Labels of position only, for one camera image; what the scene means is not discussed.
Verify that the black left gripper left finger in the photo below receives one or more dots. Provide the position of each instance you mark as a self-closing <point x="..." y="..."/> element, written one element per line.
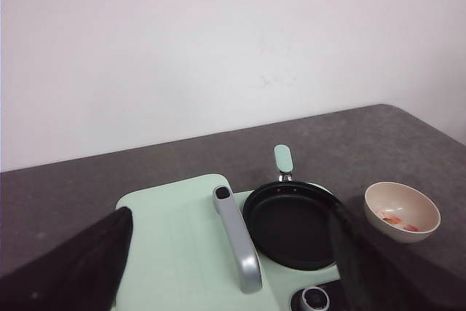
<point x="83" y="273"/>

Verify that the pink shrimp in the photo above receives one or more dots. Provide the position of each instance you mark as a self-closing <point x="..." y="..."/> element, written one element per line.
<point x="382" y="215"/>
<point x="411" y="228"/>
<point x="392" y="220"/>

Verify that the left silver control knob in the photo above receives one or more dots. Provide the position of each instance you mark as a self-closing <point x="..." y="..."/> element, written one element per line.
<point x="310" y="299"/>

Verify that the beige ribbed bowl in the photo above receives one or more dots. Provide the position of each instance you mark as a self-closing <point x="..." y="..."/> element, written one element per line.
<point x="405" y="202"/>

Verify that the small black frying pan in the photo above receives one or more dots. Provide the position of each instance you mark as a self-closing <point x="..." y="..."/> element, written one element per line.
<point x="288" y="220"/>

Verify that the breakfast maker hinged lid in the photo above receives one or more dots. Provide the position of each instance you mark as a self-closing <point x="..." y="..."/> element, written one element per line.
<point x="180" y="257"/>

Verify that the right pink shrimp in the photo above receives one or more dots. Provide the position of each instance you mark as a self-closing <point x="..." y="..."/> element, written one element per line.
<point x="411" y="228"/>

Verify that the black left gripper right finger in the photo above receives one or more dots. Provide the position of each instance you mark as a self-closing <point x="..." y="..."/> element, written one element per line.
<point x="379" y="275"/>

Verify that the left pink shrimp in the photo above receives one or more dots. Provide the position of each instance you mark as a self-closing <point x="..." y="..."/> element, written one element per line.
<point x="382" y="215"/>

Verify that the middle pink shrimp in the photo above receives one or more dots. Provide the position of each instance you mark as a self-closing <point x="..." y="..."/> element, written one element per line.
<point x="392" y="220"/>

